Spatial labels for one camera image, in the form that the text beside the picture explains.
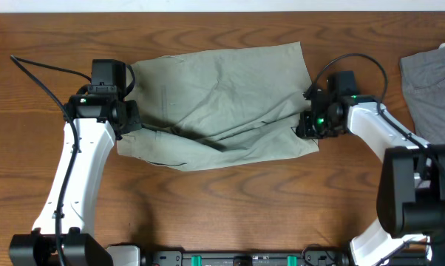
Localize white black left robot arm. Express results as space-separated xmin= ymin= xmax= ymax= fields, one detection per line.
xmin=9 ymin=59 xmax=145 ymax=265

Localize khaki green shorts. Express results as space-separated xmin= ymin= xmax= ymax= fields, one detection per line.
xmin=117 ymin=42 xmax=318 ymax=171

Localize grey shorts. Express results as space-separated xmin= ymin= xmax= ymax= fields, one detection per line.
xmin=400 ymin=43 xmax=445 ymax=144

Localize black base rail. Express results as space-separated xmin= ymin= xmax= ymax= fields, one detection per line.
xmin=103 ymin=242 xmax=430 ymax=266

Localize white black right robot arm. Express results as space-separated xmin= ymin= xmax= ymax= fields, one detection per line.
xmin=296 ymin=71 xmax=445 ymax=265

